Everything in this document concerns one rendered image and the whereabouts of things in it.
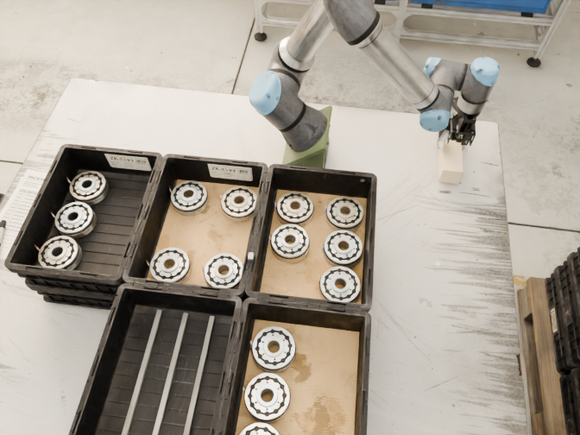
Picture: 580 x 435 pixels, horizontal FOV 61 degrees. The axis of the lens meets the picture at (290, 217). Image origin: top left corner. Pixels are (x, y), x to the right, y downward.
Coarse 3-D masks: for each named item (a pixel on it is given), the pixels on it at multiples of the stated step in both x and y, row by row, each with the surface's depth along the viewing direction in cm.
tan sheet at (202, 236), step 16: (208, 192) 143; (224, 192) 143; (256, 192) 143; (208, 208) 140; (176, 224) 137; (192, 224) 137; (208, 224) 137; (224, 224) 137; (240, 224) 137; (160, 240) 134; (176, 240) 134; (192, 240) 134; (208, 240) 134; (224, 240) 134; (240, 240) 134; (192, 256) 132; (208, 256) 132; (240, 256) 132; (192, 272) 129; (224, 272) 129
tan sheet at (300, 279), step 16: (304, 192) 142; (320, 208) 140; (272, 224) 137; (320, 224) 137; (320, 240) 134; (272, 256) 132; (320, 256) 131; (272, 272) 129; (288, 272) 129; (304, 272) 129; (320, 272) 129; (272, 288) 127; (288, 288) 127; (304, 288) 127
